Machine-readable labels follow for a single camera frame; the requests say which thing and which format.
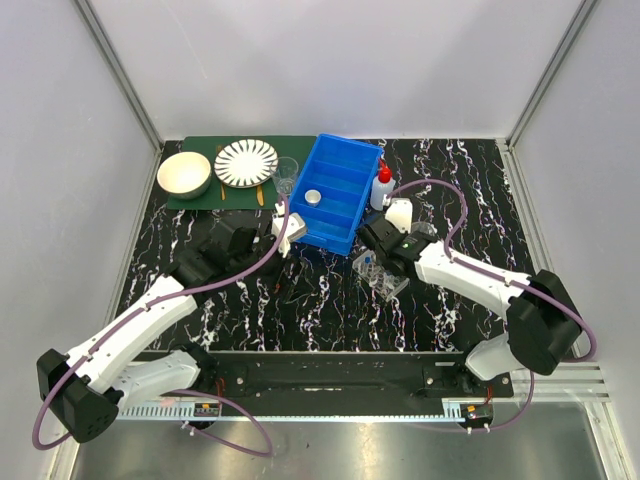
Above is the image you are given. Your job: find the clear tube rack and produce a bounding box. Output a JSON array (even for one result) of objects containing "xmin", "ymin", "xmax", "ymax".
[{"xmin": 352, "ymin": 250, "xmax": 409, "ymax": 301}]

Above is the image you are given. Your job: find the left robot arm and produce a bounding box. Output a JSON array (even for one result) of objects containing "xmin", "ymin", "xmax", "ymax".
[{"xmin": 36, "ymin": 214, "xmax": 307, "ymax": 443}]

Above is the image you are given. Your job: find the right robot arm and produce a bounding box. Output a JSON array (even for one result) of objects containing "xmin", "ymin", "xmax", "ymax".
[{"xmin": 357, "ymin": 215, "xmax": 583, "ymax": 397}]

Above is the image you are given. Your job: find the small glass beaker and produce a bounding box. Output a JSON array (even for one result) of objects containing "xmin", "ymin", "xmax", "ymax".
[{"xmin": 411, "ymin": 221, "xmax": 437, "ymax": 237}]

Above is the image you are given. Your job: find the squeeze bottle red cap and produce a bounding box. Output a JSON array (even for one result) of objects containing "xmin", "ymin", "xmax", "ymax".
[{"xmin": 370, "ymin": 161, "xmax": 395, "ymax": 211}]

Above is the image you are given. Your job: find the small white crucible cup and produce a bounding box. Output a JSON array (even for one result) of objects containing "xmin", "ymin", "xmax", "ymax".
[{"xmin": 304, "ymin": 189, "xmax": 322, "ymax": 207}]

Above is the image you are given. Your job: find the gold knife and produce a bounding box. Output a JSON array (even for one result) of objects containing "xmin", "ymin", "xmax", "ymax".
[{"xmin": 256, "ymin": 185, "xmax": 265, "ymax": 207}]

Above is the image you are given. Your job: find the blue compartment bin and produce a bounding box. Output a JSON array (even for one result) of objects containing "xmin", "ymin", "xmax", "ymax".
[{"xmin": 289, "ymin": 134, "xmax": 383, "ymax": 256}]

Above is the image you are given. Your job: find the clear drinking glass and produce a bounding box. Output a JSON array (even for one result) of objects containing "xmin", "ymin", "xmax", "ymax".
[{"xmin": 272, "ymin": 157, "xmax": 299, "ymax": 196}]

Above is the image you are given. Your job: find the green placemat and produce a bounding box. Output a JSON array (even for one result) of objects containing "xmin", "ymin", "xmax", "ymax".
[{"xmin": 166, "ymin": 135, "xmax": 316, "ymax": 211}]

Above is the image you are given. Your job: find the striped white plate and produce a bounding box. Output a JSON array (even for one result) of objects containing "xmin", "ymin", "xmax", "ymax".
[{"xmin": 213, "ymin": 139, "xmax": 279, "ymax": 189}]

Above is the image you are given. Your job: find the white ceramic bowl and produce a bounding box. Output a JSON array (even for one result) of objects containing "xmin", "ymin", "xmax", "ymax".
[{"xmin": 156, "ymin": 152, "xmax": 212, "ymax": 200}]

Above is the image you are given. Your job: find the gold fork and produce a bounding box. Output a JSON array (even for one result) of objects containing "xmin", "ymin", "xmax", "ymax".
[{"xmin": 216, "ymin": 144, "xmax": 226, "ymax": 202}]

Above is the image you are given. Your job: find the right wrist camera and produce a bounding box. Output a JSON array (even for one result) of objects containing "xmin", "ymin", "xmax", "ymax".
[{"xmin": 383, "ymin": 196, "xmax": 413, "ymax": 233}]

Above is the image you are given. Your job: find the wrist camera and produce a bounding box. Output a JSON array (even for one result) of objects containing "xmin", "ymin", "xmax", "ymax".
[
  {"xmin": 383, "ymin": 196, "xmax": 413, "ymax": 233},
  {"xmin": 271, "ymin": 203, "xmax": 308, "ymax": 258}
]

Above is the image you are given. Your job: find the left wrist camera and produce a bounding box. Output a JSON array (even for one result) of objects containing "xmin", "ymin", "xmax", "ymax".
[{"xmin": 271, "ymin": 203, "xmax": 308, "ymax": 258}]

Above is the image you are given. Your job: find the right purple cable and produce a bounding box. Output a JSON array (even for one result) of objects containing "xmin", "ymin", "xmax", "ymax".
[{"xmin": 387, "ymin": 179, "xmax": 599, "ymax": 432}]

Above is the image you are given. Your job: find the purple cable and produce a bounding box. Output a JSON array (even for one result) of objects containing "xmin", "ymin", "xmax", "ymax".
[
  {"xmin": 32, "ymin": 193, "xmax": 291, "ymax": 457},
  {"xmin": 387, "ymin": 179, "xmax": 599, "ymax": 432}
]

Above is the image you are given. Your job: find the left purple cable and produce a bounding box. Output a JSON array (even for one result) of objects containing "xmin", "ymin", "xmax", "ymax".
[{"xmin": 32, "ymin": 193, "xmax": 291, "ymax": 457}]

